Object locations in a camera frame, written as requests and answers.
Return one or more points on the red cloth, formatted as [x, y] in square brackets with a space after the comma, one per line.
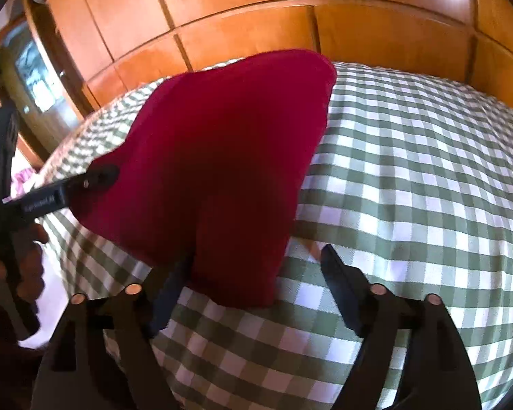
[222, 158]

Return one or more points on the green checked bed sheet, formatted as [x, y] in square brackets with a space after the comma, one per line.
[410, 205]

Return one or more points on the person's left forearm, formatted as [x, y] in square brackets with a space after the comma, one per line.
[4, 371]

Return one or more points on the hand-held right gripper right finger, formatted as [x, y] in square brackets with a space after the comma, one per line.
[340, 284]

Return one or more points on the wooden wardrobe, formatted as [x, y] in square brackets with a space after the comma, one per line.
[282, 8]

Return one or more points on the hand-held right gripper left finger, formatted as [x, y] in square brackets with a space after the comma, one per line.
[166, 297]

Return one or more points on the person's left hand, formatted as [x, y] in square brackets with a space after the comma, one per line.
[32, 273]

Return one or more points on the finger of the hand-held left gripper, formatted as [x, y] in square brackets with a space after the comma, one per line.
[94, 181]

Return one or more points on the pink floral cloth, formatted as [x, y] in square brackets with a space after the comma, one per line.
[23, 181]

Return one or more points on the wooden framed glass door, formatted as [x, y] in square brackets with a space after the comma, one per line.
[38, 81]

